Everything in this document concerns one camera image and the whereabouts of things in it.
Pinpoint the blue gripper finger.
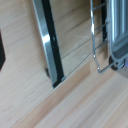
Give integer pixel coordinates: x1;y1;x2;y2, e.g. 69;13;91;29
0;29;7;72

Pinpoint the grey metal baking tray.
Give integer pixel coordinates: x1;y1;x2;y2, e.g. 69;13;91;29
107;0;128;69

